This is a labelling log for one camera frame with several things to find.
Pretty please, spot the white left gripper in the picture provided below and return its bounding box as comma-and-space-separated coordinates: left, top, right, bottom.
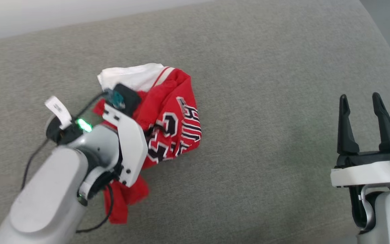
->
102, 103, 148, 187

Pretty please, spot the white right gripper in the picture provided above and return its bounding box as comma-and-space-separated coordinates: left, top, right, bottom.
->
330, 92, 390, 188

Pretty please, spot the red basketball jersey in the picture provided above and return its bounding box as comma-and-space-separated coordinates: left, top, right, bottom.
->
93, 63, 202, 225

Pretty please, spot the grey fabric sofa cushion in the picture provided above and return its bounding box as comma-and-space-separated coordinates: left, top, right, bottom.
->
0, 0, 390, 244

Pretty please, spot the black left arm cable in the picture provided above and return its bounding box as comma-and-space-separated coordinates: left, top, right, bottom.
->
21, 89, 125, 234

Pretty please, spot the white cable label tag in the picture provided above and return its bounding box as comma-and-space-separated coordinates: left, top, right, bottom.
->
44, 96, 72, 130

